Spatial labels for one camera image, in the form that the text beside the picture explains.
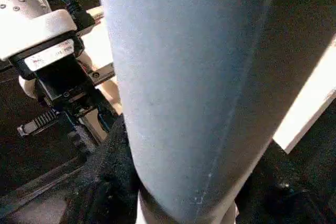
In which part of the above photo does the white plastic table top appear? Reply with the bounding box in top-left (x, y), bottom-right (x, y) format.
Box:
top-left (76, 5), bottom-right (336, 155)

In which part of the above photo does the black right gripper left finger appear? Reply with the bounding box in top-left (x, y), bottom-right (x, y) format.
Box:
top-left (59, 115), bottom-right (143, 224)

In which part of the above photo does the white plastic table leg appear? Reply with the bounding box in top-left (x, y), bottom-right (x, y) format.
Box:
top-left (93, 0), bottom-right (336, 224)

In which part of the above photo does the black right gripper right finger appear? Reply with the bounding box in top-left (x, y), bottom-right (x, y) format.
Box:
top-left (230, 176), bottom-right (333, 224)

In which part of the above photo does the black ribbed dangling strap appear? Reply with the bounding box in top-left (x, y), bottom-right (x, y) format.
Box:
top-left (17, 110), bottom-right (62, 137)

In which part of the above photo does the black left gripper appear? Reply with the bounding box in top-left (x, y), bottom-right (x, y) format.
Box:
top-left (34, 61), bottom-right (117, 144)

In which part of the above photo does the black work mat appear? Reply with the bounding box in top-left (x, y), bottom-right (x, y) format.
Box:
top-left (0, 71), bottom-right (336, 224)

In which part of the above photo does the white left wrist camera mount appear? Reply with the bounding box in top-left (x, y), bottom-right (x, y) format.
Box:
top-left (0, 8), bottom-right (86, 99)

